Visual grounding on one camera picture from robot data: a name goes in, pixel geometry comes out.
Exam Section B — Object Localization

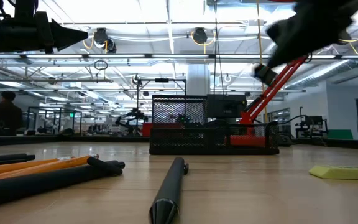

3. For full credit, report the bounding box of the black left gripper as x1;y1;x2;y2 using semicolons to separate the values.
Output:
0;11;90;54

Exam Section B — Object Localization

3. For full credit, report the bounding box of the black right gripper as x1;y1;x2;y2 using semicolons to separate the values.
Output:
253;0;354;86

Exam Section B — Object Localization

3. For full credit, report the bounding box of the yellow-green block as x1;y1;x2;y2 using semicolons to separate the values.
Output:
308;164;358;181

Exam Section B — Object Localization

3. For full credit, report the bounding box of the orange pencil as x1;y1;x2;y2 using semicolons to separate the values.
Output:
0;156;76;179
0;154;100;184

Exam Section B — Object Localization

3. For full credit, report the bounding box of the black ballpoint pen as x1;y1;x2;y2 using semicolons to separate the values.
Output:
86;156;124;175
0;153;36;167
149;156;190;224
0;160;126;210

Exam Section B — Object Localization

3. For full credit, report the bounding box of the black mesh desk organizer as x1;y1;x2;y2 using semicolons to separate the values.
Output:
149;95;280;156

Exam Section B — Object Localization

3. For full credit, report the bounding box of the red desk lamp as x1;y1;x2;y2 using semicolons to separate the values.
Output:
230;0;311;147

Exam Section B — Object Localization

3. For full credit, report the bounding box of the black background equipment station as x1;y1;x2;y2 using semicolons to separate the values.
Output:
295;106;329;139

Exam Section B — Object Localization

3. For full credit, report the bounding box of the green board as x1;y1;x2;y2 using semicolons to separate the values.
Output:
327;129;354;140

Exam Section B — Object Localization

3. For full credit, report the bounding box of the person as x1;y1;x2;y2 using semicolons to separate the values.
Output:
0;90;24;136

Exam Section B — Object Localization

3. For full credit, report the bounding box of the black ceiling cord reel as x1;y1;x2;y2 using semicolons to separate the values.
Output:
192;27;209;45
93;27;117;54

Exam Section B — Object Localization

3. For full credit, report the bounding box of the yellow hanging cord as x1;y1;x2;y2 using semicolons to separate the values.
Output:
255;0;269;124

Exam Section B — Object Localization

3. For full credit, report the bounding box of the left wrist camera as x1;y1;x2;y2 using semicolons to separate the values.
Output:
13;0;39;19

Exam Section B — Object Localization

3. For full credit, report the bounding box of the black hanging cable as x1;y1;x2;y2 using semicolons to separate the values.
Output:
213;0;226;96

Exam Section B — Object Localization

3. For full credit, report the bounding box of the black background station frame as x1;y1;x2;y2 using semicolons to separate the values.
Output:
136;77;188;136

